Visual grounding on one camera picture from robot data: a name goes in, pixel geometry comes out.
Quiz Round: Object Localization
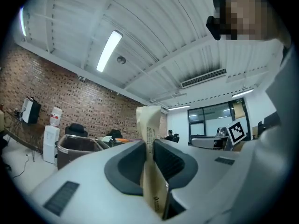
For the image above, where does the black office chair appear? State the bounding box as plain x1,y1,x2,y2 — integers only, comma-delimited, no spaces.
106,129,124,140
64,123,89,139

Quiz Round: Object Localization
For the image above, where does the glass partition window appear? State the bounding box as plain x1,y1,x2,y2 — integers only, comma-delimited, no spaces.
187,102,235,145

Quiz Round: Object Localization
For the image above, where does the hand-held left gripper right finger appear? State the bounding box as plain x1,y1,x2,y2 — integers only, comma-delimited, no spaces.
152,139,199,189

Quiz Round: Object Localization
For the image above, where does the white water dispenser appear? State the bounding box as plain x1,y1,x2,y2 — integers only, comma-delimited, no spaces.
43,124,61,164

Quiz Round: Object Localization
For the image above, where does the brown cart with grey rim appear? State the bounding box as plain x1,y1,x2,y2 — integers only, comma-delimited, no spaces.
57,134,111,170

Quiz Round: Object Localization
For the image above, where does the person's white shirt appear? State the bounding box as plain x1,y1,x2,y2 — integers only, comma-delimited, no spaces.
235,40,299,210

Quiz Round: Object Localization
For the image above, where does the black head-worn camera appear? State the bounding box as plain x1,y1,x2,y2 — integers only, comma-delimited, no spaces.
206,15,221,41

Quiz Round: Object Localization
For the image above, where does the ceiling air vent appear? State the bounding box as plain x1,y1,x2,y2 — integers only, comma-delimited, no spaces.
180,68,228,89

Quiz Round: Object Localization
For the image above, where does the beige packet item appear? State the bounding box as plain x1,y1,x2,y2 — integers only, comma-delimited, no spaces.
136,105,169,219

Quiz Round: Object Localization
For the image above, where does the water dispenser bottle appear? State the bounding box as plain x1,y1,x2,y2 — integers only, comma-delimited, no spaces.
50,106,63,127

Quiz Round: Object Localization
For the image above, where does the wooden side table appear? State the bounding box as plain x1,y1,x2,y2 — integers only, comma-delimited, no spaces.
0,110,45,154

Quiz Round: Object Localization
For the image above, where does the person's head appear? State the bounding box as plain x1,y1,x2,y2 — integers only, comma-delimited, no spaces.
213,0,292,48

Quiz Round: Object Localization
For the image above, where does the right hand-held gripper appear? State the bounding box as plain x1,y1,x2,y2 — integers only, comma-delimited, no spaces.
225,119,248,147

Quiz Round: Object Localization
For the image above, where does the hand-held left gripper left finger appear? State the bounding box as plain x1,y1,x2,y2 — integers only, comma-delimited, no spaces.
104,140,147,196

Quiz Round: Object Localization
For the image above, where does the long ceiling light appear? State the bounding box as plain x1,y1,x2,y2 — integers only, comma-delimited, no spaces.
168,105,191,111
96,29,123,73
231,88,255,98
19,6,28,37

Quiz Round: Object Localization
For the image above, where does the grey office desk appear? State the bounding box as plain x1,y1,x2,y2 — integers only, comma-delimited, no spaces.
188,136,230,150

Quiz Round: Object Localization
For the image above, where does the black floor cable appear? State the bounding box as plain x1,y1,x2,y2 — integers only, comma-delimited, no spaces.
11,153,30,180

